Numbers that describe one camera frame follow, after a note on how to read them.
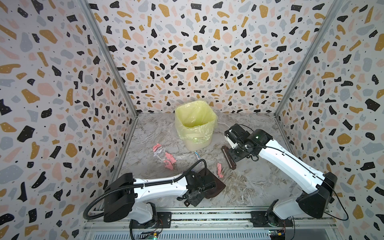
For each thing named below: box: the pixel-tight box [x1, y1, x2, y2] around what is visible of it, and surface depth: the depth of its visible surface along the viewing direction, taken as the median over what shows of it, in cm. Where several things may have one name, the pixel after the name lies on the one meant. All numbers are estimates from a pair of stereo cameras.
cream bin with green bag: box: [175, 100, 218, 152], surface depth 86 cm
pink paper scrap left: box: [163, 160, 174, 171], surface depth 94 cm
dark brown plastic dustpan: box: [189, 159, 226, 199], surface depth 63 cm
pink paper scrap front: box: [217, 162, 224, 178], surface depth 92 cm
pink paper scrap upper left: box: [165, 152, 177, 165], surface depth 97 cm
